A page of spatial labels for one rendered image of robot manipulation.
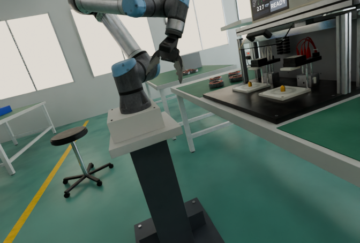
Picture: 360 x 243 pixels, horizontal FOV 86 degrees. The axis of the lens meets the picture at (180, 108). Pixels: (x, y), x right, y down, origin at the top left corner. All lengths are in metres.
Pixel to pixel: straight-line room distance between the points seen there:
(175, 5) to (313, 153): 0.68
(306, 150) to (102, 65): 5.16
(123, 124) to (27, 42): 5.10
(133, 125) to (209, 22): 5.40
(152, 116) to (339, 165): 0.65
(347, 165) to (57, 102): 5.61
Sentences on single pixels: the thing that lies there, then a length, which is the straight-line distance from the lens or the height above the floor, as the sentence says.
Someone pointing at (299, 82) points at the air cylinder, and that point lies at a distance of 1.10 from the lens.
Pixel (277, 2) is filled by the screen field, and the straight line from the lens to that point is 1.16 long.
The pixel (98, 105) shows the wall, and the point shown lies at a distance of 5.57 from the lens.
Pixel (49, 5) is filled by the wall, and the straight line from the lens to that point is 5.81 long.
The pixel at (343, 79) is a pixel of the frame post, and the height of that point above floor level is 0.83.
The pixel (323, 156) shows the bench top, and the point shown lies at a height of 0.74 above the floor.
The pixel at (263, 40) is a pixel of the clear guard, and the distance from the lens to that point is 0.82.
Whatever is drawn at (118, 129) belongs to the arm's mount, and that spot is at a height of 0.80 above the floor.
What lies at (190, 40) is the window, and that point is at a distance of 5.80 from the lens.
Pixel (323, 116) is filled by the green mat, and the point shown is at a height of 0.75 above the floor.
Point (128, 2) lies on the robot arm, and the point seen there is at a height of 1.26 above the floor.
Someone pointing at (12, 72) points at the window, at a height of 1.52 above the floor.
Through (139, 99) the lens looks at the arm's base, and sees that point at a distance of 0.90.
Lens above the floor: 1.05
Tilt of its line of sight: 15 degrees down
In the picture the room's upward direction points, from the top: 14 degrees counter-clockwise
